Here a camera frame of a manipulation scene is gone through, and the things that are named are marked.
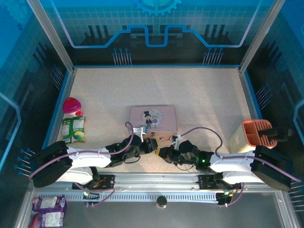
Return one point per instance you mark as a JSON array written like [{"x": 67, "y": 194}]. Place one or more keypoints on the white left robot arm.
[{"x": 85, "y": 158}]

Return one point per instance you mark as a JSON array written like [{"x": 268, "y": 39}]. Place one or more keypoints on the green snack bag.
[{"x": 74, "y": 129}]

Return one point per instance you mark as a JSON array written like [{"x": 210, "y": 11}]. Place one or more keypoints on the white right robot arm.
[{"x": 237, "y": 164}]

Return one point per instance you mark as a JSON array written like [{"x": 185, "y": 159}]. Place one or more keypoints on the aluminium mounting rail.
[{"x": 154, "y": 181}]

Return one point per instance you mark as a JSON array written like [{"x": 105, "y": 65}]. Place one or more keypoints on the purple snack bag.
[
  {"x": 47, "y": 219},
  {"x": 50, "y": 203}
]

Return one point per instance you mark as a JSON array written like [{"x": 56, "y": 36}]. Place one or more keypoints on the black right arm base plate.
[{"x": 206, "y": 181}]

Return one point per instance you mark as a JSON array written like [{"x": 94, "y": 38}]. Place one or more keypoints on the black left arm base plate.
[{"x": 107, "y": 181}]

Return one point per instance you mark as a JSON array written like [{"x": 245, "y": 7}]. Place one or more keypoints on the orange slotted rack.
[{"x": 257, "y": 133}]

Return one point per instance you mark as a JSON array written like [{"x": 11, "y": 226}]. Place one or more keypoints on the black tool in rack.
[{"x": 276, "y": 134}]

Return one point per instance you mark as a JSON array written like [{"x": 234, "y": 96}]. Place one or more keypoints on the aluminium frame post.
[
  {"x": 52, "y": 35},
  {"x": 261, "y": 35}
]

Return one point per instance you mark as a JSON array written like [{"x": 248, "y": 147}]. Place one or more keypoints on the pink strawberry yogurt cup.
[{"x": 71, "y": 105}]

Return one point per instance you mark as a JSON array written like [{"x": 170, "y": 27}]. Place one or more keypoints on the pink wedding couple tin box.
[{"x": 154, "y": 116}]

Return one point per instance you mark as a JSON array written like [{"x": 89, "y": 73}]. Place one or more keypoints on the black round knob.
[{"x": 161, "y": 202}]

